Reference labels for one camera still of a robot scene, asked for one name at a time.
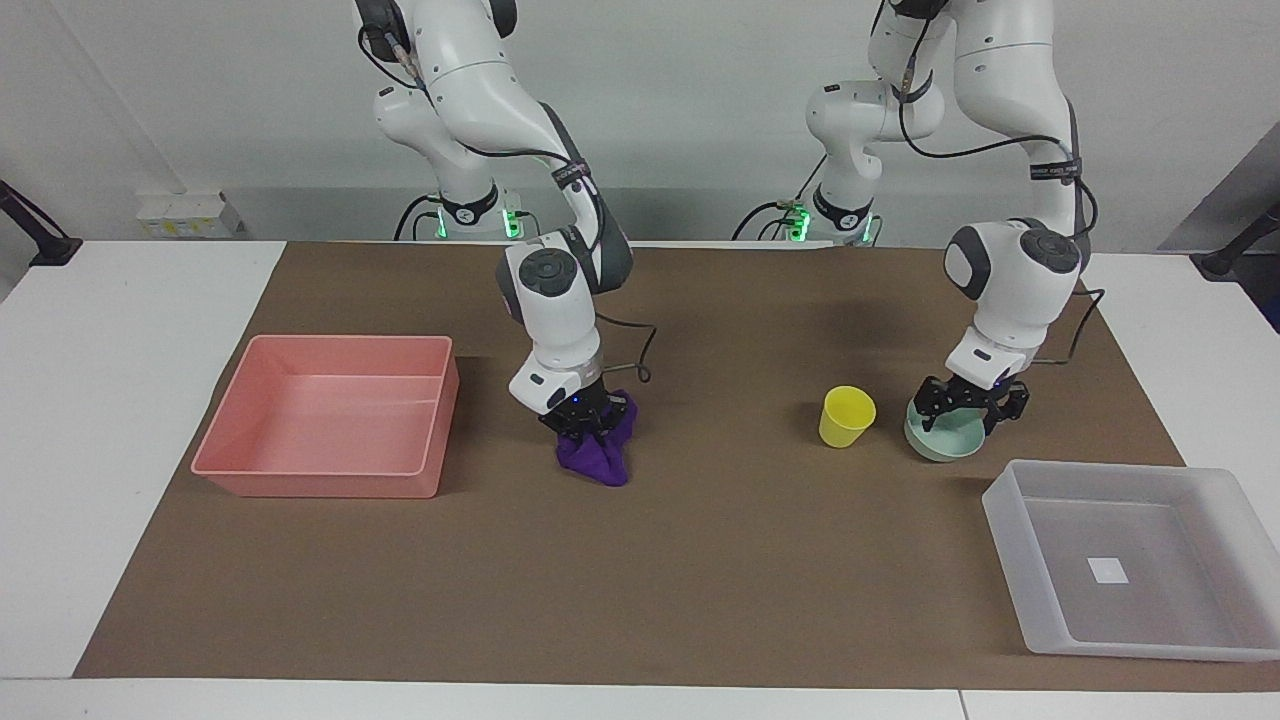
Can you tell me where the black stand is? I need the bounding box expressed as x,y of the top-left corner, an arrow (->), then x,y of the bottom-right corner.
0,179 -> 84,268
1198,200 -> 1280,282

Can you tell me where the white power strip box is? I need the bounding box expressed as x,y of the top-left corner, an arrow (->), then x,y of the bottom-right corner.
134,191 -> 248,240

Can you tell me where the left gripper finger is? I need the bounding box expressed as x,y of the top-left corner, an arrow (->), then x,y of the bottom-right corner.
917,376 -> 963,434
982,381 -> 1032,438

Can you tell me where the translucent white plastic tray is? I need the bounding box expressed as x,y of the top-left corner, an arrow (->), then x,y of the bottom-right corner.
981,459 -> 1280,664

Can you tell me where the mint green bowl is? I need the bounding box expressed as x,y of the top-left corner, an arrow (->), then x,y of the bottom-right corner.
903,395 -> 987,464

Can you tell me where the black cable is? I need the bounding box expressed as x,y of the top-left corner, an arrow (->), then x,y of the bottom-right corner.
896,55 -> 1107,368
731,153 -> 833,242
356,22 -> 660,387
393,193 -> 443,242

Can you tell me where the purple cloth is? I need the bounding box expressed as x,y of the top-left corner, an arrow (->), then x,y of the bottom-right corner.
556,392 -> 640,488

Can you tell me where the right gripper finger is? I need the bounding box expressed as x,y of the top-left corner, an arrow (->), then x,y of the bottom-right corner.
539,410 -> 589,447
588,392 -> 638,443

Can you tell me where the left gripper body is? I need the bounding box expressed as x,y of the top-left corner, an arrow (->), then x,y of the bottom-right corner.
950,371 -> 1013,403

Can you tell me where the yellow plastic cup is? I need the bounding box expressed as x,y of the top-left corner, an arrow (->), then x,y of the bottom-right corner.
819,386 -> 878,449

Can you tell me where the pink plastic box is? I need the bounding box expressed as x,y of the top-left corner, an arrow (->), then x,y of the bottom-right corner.
190,335 -> 462,500

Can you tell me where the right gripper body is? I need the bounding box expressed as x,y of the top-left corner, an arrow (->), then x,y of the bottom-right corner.
556,380 -> 612,421

